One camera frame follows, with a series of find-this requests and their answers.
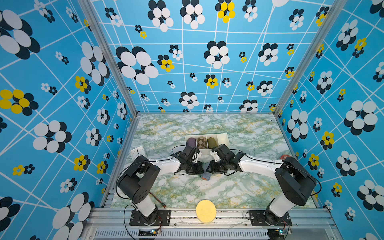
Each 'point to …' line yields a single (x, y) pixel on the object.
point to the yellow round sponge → (206, 211)
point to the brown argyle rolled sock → (202, 143)
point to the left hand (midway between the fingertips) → (205, 171)
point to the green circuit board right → (276, 234)
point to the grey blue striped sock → (206, 175)
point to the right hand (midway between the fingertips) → (208, 170)
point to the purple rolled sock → (191, 141)
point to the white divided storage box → (222, 140)
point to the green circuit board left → (153, 232)
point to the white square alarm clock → (138, 151)
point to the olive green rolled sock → (211, 143)
